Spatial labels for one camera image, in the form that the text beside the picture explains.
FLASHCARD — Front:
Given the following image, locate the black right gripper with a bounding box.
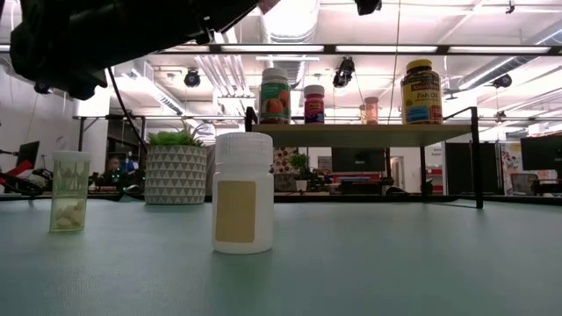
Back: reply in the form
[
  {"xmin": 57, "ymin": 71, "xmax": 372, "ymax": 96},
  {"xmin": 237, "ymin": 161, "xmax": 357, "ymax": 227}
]
[{"xmin": 353, "ymin": 0, "xmax": 383, "ymax": 17}]

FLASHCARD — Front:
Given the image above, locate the yellow-capped fish oil bottle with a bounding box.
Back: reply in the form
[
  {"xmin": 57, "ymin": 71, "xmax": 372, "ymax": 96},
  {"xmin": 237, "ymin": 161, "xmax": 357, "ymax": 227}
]
[{"xmin": 400, "ymin": 59, "xmax": 443, "ymax": 126}]

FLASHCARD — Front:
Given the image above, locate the pink translucent pill vial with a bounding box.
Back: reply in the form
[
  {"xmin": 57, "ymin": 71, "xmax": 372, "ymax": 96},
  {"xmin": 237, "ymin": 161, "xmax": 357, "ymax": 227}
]
[{"xmin": 364, "ymin": 96, "xmax": 380, "ymax": 126}]

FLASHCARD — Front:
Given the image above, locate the pink-label white-capped bottle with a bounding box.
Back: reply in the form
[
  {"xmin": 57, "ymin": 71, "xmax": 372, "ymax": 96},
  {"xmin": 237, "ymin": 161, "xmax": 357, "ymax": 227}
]
[{"xmin": 303, "ymin": 84, "xmax": 326, "ymax": 126}]

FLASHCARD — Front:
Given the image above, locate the green orange-fruit gummy bottle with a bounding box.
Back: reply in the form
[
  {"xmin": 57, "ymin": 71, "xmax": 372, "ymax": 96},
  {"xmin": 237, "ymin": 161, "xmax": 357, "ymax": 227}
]
[{"xmin": 258, "ymin": 67, "xmax": 292, "ymax": 126}]

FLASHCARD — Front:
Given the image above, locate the white bottle with yellow label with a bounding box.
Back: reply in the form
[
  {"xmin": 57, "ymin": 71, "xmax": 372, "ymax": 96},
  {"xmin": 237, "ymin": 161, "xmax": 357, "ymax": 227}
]
[{"xmin": 212, "ymin": 132, "xmax": 276, "ymax": 255}]

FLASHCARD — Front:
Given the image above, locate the green translucent pill vial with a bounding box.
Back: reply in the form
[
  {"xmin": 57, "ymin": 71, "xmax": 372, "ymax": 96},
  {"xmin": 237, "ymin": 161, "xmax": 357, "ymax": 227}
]
[{"xmin": 49, "ymin": 151, "xmax": 93, "ymax": 233}]

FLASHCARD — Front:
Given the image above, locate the wooden shelf with black legs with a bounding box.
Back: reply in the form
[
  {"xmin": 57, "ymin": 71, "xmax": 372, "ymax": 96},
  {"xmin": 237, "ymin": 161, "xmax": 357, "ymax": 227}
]
[{"xmin": 244, "ymin": 105, "xmax": 484, "ymax": 210}]

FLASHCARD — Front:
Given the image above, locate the small background potted plant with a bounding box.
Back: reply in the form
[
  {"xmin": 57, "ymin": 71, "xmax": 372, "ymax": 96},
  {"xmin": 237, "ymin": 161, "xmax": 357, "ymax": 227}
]
[{"xmin": 289, "ymin": 152, "xmax": 311, "ymax": 193}]

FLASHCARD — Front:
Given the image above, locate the floral pattern panel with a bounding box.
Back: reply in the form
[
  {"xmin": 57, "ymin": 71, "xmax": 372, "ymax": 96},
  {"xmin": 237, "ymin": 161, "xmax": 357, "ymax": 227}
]
[{"xmin": 272, "ymin": 146, "xmax": 299, "ymax": 175}]

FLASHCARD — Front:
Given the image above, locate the black partition panel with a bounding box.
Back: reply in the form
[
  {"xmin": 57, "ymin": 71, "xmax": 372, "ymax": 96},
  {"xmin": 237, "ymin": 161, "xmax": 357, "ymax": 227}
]
[{"xmin": 444, "ymin": 140, "xmax": 501, "ymax": 196}]

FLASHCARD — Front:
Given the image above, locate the black computer monitor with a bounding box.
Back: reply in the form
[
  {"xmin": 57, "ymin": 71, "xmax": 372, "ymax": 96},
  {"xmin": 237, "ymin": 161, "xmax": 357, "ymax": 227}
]
[
  {"xmin": 520, "ymin": 134, "xmax": 562, "ymax": 173},
  {"xmin": 16, "ymin": 140, "xmax": 40, "ymax": 169}
]

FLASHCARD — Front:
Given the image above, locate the succulent in patterned white pot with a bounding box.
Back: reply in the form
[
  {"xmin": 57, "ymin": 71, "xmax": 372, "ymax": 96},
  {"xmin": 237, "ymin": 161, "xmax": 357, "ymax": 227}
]
[{"xmin": 144, "ymin": 118, "xmax": 208, "ymax": 205}]

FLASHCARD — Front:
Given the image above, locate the green table mat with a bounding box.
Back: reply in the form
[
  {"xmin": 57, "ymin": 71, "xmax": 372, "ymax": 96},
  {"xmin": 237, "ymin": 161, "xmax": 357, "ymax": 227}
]
[{"xmin": 0, "ymin": 195, "xmax": 562, "ymax": 316}]

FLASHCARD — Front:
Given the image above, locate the black storage rack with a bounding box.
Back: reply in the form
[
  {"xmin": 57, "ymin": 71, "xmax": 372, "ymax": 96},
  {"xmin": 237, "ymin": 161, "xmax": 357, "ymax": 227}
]
[{"xmin": 104, "ymin": 114, "xmax": 146, "ymax": 190}]

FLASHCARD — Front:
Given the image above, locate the person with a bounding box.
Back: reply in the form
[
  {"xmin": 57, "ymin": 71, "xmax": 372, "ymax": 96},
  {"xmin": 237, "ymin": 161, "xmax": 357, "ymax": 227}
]
[{"xmin": 101, "ymin": 156, "xmax": 128, "ymax": 190}]

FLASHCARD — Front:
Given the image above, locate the black overhead frame bar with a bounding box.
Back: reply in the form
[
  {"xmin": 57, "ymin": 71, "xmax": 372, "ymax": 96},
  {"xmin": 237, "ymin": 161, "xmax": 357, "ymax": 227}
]
[{"xmin": 155, "ymin": 43, "xmax": 562, "ymax": 56}]

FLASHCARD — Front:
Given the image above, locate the black wall screen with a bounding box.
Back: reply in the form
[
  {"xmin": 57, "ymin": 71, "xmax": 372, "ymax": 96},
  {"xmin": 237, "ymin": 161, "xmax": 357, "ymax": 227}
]
[{"xmin": 331, "ymin": 147, "xmax": 387, "ymax": 173}]

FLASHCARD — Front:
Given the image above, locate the black aluminium table frame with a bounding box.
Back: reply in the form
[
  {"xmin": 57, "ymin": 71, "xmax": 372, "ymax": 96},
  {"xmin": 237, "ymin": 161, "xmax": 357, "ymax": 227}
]
[{"xmin": 0, "ymin": 189, "xmax": 562, "ymax": 207}]

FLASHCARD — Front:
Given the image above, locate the colourful wall poster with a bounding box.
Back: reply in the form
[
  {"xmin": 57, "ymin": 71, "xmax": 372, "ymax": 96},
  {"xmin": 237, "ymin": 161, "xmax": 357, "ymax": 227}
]
[{"xmin": 500, "ymin": 140, "xmax": 523, "ymax": 197}]

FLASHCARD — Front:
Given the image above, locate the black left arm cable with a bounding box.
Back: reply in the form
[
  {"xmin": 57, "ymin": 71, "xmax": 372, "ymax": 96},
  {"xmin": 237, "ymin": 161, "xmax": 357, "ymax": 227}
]
[{"xmin": 106, "ymin": 66, "xmax": 149, "ymax": 155}]

